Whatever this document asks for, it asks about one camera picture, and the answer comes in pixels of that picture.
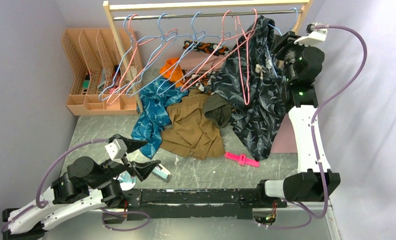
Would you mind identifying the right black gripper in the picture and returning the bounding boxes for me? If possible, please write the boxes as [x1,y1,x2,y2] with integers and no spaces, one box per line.
[270,30,315,83]

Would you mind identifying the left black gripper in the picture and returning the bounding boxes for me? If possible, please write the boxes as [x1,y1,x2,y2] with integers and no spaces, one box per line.
[90,132,161,188]

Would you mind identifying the blue wire hanger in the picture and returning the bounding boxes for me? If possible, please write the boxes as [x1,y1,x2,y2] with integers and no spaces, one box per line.
[99,5,133,105]
[156,12,226,95]
[265,7,299,79]
[126,13,179,97]

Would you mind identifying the dark leaf print shorts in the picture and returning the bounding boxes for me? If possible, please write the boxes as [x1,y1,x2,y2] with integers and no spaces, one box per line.
[212,15,287,161]

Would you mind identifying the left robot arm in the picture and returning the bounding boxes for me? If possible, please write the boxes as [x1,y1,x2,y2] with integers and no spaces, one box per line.
[1,134,161,240]

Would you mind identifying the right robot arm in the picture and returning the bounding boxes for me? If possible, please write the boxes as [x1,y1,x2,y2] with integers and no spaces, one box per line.
[255,29,341,207]

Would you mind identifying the brown shorts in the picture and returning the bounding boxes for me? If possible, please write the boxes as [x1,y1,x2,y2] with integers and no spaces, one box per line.
[160,89,226,160]

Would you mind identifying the light blue stapler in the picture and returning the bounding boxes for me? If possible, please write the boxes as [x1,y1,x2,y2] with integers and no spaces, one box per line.
[152,164,171,182]

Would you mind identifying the blue leaf print garment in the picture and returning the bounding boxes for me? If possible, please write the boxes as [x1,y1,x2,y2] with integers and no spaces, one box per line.
[131,77,188,159]

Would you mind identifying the wooden clothes rack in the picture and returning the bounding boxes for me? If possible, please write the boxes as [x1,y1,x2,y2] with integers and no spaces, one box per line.
[102,0,313,112]

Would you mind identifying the peach file organizer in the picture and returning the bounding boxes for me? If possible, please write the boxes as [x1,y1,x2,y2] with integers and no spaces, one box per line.
[61,28,143,116]

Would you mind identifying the orange black patterned garment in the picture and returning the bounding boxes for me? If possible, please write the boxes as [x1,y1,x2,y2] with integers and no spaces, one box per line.
[183,40,231,86]

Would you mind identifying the olive green garment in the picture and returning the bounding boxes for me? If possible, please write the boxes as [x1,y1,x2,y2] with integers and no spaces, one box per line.
[203,93,233,129]

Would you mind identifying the pink garment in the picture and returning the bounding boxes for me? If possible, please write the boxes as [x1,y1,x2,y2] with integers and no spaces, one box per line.
[179,50,226,73]

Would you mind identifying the pink clipboard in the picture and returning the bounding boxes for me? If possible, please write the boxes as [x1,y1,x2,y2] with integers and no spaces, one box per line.
[270,114,298,154]

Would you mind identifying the pink plastic clip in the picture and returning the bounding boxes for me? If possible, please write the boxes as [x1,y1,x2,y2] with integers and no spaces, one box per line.
[224,152,260,168]

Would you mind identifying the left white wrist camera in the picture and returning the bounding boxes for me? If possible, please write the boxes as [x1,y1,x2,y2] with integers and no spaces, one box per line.
[104,139,128,164]

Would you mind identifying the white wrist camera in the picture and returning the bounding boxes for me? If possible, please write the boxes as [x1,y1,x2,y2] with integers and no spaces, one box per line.
[104,139,128,164]
[293,22,328,47]

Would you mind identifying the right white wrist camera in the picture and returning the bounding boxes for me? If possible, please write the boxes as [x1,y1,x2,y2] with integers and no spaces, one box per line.
[293,22,328,47]

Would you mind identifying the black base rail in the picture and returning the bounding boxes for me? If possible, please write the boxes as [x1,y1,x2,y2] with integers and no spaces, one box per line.
[117,187,287,221]

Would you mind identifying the pink wire hanger right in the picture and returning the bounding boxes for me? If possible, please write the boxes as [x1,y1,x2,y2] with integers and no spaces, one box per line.
[234,8,258,106]

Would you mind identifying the pink wire hanger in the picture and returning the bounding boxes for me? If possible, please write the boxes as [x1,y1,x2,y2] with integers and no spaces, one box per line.
[106,14,161,106]
[234,8,258,106]
[180,10,246,92]

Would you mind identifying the pink wire hanger left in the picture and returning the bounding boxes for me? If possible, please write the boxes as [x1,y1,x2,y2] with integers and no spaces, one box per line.
[106,14,161,106]

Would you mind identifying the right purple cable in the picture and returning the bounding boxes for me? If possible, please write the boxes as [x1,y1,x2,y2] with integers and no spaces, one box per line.
[308,24,368,220]

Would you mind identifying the purple cable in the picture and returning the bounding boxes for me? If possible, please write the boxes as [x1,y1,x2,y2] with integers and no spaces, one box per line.
[308,24,368,220]
[0,139,111,233]

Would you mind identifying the pink wire hanger middle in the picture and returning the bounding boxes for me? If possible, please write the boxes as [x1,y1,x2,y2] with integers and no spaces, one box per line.
[180,10,246,92]

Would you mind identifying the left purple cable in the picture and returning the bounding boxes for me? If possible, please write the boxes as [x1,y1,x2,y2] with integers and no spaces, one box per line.
[0,139,111,233]

